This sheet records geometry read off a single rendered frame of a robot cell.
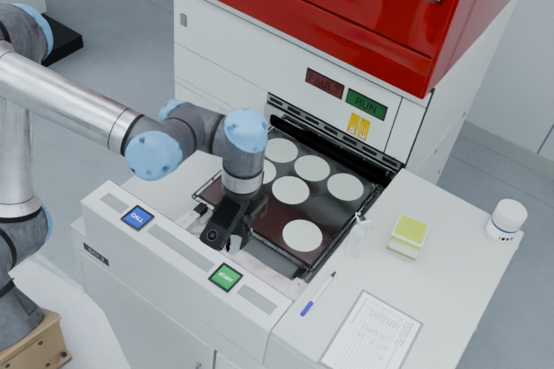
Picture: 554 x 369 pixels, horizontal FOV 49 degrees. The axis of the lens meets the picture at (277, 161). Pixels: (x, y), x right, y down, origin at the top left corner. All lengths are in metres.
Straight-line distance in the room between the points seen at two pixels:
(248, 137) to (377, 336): 0.54
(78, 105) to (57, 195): 1.86
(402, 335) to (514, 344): 1.36
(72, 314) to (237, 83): 0.82
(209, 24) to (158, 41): 1.88
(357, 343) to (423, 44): 0.66
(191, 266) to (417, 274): 0.51
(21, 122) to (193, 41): 0.78
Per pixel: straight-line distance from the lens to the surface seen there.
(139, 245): 1.44
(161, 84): 3.37
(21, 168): 1.31
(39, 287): 1.56
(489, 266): 1.54
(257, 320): 1.32
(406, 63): 1.45
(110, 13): 3.95
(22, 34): 1.20
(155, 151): 0.93
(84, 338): 1.47
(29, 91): 1.04
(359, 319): 1.35
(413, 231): 1.44
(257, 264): 1.49
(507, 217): 1.53
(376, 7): 1.43
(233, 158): 1.05
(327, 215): 1.59
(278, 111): 1.80
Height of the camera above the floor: 2.09
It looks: 45 degrees down
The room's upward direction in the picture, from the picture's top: 9 degrees clockwise
